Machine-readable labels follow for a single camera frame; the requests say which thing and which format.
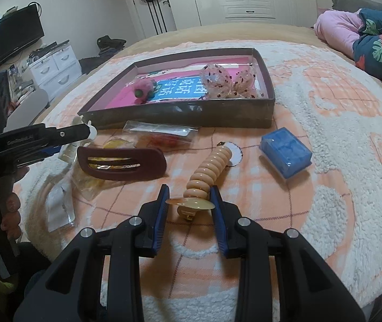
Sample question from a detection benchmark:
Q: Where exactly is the black television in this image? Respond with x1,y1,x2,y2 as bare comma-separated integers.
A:
0,5,46,74

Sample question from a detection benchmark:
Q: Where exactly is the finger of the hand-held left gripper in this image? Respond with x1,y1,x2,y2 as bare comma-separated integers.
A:
44,123,91,144
17,144,61,167

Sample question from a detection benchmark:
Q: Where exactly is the beige bed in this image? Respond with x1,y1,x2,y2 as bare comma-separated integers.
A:
37,23,382,311

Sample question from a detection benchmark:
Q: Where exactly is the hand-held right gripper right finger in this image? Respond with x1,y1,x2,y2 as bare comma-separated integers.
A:
210,185,368,322

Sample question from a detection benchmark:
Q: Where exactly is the clear packet with red accessory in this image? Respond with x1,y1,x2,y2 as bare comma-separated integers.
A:
123,120,200,150

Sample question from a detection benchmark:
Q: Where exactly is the white drawer cabinet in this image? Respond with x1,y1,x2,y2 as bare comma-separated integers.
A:
27,42,82,99

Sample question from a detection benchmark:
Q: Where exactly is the dark shallow cardboard box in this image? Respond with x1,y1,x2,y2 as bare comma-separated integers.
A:
78,47,276,130

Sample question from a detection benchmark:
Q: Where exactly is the blue printed card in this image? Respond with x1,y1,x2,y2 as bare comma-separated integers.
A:
149,74,212,103

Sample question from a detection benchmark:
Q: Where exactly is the blue plastic box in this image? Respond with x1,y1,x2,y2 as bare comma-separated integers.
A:
259,127,313,180

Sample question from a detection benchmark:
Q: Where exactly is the white hair claw clip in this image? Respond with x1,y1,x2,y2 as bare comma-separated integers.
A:
58,116,97,165

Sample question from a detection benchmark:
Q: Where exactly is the dark clothes pile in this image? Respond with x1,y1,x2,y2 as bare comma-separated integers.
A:
96,35,127,57

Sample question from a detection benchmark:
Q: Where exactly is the small clear earring packet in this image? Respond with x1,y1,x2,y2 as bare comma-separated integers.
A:
45,178,78,233

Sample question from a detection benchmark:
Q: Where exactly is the yellow accessory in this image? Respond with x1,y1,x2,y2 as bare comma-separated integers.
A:
72,137,136,202

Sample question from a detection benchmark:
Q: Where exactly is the person's left hand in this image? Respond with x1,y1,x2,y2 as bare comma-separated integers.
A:
0,166,31,265

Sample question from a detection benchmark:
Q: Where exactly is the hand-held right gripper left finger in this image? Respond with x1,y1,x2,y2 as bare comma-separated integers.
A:
13,184,171,322

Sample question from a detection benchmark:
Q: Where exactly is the pink jacket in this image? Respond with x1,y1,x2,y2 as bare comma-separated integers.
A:
313,9,368,61

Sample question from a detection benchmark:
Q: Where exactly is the white round tag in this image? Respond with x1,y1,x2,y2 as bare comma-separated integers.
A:
226,142,243,168

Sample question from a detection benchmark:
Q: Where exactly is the pink fuzzy hair tie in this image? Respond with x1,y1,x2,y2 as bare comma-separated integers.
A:
132,78,156,104

